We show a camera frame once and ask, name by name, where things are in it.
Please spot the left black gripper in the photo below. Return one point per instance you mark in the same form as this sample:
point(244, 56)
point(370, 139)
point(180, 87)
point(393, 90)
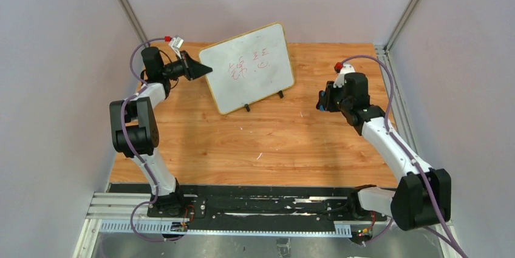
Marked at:
point(186, 67)

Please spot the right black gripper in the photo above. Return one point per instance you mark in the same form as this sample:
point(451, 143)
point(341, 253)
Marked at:
point(324, 101)

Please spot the yellow framed whiteboard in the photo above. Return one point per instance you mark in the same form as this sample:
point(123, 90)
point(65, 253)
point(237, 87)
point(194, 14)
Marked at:
point(248, 68)

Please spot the blue black eraser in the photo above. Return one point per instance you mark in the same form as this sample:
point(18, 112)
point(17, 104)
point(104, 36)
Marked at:
point(321, 101)

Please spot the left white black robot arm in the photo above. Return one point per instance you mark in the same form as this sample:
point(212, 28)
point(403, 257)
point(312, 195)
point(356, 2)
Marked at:
point(134, 128)

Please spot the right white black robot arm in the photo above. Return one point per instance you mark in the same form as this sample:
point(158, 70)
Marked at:
point(423, 194)

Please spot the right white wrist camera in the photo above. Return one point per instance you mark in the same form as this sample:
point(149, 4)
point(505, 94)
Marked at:
point(342, 69)

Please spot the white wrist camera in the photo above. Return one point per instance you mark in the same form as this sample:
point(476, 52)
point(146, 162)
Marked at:
point(175, 43)
point(342, 69)

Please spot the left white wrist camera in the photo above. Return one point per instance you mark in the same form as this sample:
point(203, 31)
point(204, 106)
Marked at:
point(175, 43)

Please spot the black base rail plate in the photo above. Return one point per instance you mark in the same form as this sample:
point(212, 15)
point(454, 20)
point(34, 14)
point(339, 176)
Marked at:
point(268, 209)

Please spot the left aluminium corner post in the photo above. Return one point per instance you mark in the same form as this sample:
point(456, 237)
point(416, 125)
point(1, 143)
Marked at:
point(132, 17)

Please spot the aluminium corner post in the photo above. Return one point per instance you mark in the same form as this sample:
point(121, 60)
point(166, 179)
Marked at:
point(132, 17)
point(400, 25)

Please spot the right aluminium corner post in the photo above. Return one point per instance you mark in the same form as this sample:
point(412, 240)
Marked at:
point(400, 25)

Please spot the aluminium frame rails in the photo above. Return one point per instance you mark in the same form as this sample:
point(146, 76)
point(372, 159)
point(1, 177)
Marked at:
point(127, 214)

